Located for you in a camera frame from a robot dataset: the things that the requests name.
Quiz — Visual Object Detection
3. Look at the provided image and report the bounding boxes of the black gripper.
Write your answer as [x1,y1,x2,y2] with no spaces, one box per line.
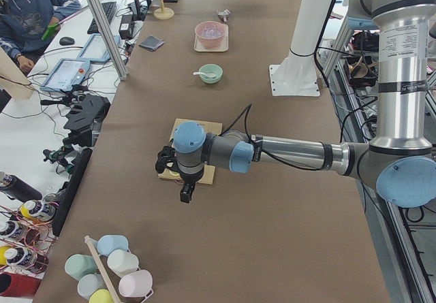
[180,172,201,204]

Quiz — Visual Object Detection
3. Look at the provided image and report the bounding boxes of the white ceramic spoon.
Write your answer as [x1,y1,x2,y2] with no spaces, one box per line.
[192,71,217,78]

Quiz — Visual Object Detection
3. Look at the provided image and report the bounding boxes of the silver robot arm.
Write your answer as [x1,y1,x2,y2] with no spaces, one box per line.
[164,0,435,208]

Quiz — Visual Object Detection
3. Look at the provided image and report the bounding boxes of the mint green bowl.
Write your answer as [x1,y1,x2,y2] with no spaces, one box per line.
[198,63,223,84]

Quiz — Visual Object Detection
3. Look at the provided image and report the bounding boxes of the pink bowl of ice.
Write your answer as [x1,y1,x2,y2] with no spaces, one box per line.
[195,21,225,48]

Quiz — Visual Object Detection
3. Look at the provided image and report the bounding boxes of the metal ice scoop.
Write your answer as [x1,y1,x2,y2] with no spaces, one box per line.
[217,9,232,23]

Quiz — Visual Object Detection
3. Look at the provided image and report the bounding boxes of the wooden cutting board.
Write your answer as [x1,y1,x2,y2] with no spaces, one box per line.
[157,118,223,185]

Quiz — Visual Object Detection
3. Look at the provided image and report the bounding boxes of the light blue cup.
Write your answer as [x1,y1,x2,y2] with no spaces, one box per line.
[97,234,129,257]

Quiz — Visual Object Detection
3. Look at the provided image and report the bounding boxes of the pale green cup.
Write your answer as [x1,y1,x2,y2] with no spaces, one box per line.
[107,249,139,278]

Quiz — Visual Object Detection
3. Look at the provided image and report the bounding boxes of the pink cup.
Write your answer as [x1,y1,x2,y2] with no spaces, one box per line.
[119,270,153,298]

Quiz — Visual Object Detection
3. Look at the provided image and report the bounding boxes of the cream plastic tray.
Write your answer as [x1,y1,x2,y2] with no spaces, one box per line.
[193,25,229,52]

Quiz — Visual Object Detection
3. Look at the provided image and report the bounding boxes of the teal green cup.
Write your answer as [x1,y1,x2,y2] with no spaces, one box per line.
[64,254,97,281]

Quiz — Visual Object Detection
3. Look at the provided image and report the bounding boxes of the grey folded cloth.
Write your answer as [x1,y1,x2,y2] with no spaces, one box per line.
[139,35,165,51]

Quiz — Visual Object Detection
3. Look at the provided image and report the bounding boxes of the yellow cup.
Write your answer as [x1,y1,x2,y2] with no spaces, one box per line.
[89,289,114,303]

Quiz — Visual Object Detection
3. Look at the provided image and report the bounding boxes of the grey blue cup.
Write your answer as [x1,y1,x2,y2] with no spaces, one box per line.
[77,274,106,300]

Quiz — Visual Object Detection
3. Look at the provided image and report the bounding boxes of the blue teach pendant upper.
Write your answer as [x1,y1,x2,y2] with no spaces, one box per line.
[77,33,110,63]

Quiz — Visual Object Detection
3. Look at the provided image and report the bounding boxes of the blue teach pendant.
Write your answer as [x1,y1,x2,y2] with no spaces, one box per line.
[77,33,110,63]
[40,59,91,93]

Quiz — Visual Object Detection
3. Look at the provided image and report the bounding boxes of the blue teach pendant lower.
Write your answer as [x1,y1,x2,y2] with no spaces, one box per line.
[40,59,91,93]

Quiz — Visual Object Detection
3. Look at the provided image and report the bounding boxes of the sauce bottles in basket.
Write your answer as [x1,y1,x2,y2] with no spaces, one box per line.
[1,202,59,277]

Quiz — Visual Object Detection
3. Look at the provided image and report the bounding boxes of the black water bottle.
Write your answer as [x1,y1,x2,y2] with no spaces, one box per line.
[1,172,42,202]

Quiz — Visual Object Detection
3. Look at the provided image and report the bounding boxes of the black computer mouse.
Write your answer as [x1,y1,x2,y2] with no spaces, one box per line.
[59,37,75,46]

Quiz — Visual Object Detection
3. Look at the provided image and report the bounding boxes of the black keyboard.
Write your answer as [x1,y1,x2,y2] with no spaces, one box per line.
[87,1,119,35]

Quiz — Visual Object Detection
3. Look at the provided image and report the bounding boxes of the red cup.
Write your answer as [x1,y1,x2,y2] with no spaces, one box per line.
[1,272,42,298]

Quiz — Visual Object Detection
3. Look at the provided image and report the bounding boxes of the seated person in blue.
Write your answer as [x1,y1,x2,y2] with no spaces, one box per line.
[1,0,81,74]

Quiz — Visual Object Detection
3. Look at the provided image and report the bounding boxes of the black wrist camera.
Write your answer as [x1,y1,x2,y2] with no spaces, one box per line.
[155,146,179,174]

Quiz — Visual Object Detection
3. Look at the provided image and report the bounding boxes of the black camera cable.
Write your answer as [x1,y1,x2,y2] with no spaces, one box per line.
[219,103,333,172]

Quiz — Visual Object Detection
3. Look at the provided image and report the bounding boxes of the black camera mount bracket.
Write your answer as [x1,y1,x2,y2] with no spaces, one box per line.
[63,94,110,147]

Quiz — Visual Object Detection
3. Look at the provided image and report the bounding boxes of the aluminium frame post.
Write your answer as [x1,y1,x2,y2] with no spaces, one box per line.
[87,0,127,80]

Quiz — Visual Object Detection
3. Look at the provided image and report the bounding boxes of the wooden rack handle stick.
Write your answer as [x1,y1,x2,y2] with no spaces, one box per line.
[84,236,121,303]

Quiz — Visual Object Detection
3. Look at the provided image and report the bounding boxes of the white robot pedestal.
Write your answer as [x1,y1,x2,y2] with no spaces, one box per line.
[269,0,336,97]

